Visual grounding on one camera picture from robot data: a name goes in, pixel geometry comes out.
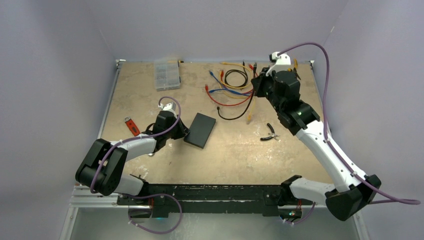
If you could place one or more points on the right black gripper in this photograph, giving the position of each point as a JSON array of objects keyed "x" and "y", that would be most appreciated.
[{"x": 259, "y": 81}]

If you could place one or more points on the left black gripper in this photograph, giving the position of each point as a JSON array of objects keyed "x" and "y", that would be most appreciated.
[{"x": 182, "y": 132}]

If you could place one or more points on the black network switch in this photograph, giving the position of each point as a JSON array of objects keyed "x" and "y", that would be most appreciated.
[{"x": 200, "y": 130}]

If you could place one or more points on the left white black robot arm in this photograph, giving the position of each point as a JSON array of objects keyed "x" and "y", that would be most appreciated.
[{"x": 102, "y": 168}]

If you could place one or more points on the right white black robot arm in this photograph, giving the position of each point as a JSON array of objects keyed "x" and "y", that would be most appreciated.
[{"x": 352, "y": 189}]

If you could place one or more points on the small black cutters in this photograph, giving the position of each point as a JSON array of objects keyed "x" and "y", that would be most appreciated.
[{"x": 271, "y": 134}]

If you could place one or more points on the clear plastic organizer box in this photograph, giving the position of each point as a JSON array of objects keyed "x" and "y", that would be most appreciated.
[{"x": 167, "y": 74}]

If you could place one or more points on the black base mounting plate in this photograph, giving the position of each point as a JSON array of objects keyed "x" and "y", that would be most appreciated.
[{"x": 267, "y": 200}]

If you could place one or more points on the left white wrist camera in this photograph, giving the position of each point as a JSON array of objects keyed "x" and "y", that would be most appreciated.
[{"x": 170, "y": 107}]

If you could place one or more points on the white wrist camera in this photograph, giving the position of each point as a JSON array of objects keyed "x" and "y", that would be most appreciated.
[
  {"x": 279, "y": 62},
  {"x": 170, "y": 107}
]

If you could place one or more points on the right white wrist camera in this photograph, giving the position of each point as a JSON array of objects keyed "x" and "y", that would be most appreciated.
[{"x": 279, "y": 62}]

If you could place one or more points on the yellow handled pliers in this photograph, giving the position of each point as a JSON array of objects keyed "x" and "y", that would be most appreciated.
[{"x": 294, "y": 69}]

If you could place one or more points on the aluminium frame rail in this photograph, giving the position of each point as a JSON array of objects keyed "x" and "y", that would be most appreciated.
[{"x": 102, "y": 168}]

